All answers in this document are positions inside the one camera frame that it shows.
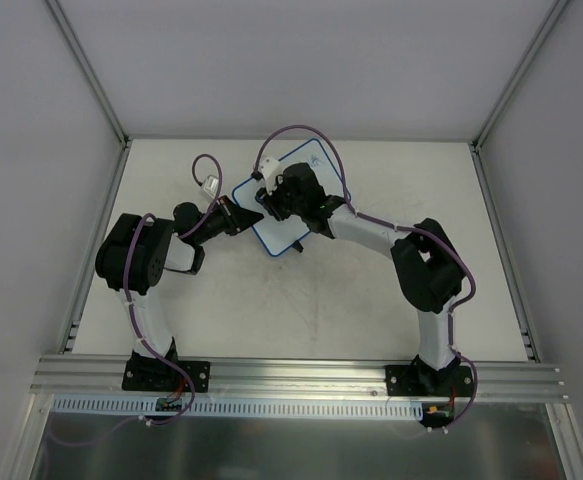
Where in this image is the aluminium frame post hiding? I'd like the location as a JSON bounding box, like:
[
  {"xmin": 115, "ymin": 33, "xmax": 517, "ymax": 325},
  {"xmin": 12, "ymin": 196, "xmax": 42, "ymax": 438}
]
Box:
[
  {"xmin": 42, "ymin": 0, "xmax": 131, "ymax": 149},
  {"xmin": 472, "ymin": 0, "xmax": 572, "ymax": 151}
]

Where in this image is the white slotted cable duct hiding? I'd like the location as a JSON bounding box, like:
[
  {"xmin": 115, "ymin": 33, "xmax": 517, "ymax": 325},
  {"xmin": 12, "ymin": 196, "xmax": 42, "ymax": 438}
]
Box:
[{"xmin": 51, "ymin": 395, "xmax": 424, "ymax": 421}]

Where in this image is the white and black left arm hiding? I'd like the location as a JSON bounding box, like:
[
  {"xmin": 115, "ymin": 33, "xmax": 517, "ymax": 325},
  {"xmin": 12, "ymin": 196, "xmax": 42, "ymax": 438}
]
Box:
[{"xmin": 95, "ymin": 196, "xmax": 264, "ymax": 390}]

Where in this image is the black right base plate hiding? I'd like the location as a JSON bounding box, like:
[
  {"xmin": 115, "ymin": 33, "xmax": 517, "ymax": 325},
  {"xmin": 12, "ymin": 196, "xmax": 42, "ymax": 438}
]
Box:
[{"xmin": 384, "ymin": 361, "xmax": 475, "ymax": 397}]

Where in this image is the blue-framed whiteboard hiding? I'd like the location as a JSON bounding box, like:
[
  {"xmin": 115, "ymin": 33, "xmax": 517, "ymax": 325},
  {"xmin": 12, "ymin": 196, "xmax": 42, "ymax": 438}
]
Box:
[{"xmin": 231, "ymin": 138, "xmax": 343, "ymax": 257}]

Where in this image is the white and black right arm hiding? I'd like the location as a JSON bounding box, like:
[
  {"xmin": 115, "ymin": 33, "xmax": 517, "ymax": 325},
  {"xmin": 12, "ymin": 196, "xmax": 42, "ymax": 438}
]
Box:
[{"xmin": 252, "ymin": 162, "xmax": 465, "ymax": 396}]

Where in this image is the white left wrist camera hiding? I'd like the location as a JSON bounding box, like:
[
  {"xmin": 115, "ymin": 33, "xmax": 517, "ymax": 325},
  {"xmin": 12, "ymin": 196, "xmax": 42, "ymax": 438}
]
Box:
[{"xmin": 200, "ymin": 175, "xmax": 221, "ymax": 201}]

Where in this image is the aluminium frame post right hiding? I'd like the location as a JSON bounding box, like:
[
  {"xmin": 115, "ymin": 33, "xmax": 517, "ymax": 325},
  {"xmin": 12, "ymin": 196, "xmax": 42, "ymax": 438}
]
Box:
[{"xmin": 472, "ymin": 0, "xmax": 572, "ymax": 151}]

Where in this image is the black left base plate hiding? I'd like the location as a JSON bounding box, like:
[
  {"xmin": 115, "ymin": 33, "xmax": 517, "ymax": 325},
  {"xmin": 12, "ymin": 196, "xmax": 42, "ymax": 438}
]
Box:
[{"xmin": 121, "ymin": 356, "xmax": 211, "ymax": 393}]

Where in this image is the aluminium frame post left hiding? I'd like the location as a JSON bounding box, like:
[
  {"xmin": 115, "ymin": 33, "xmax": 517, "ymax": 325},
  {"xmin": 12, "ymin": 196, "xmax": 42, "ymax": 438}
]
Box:
[{"xmin": 42, "ymin": 0, "xmax": 131, "ymax": 149}]

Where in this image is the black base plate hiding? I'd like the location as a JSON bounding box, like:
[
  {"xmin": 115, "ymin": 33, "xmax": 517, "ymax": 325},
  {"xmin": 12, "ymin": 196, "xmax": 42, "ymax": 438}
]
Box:
[
  {"xmin": 121, "ymin": 356, "xmax": 211, "ymax": 393},
  {"xmin": 384, "ymin": 361, "xmax": 475, "ymax": 397}
]

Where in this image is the aluminium mounting rail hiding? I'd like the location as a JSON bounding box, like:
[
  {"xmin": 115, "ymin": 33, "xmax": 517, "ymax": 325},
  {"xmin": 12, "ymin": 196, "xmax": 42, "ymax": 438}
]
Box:
[{"xmin": 30, "ymin": 355, "xmax": 571, "ymax": 404}]

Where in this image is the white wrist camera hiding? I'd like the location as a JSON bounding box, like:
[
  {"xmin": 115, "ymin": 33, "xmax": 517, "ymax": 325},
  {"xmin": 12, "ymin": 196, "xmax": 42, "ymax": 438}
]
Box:
[
  {"xmin": 200, "ymin": 175, "xmax": 221, "ymax": 201},
  {"xmin": 251, "ymin": 156, "xmax": 283, "ymax": 195}
]

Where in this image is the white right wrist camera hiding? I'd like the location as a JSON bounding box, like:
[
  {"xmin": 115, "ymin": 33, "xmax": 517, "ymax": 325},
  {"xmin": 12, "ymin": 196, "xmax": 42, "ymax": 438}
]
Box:
[{"xmin": 251, "ymin": 156, "xmax": 283, "ymax": 195}]

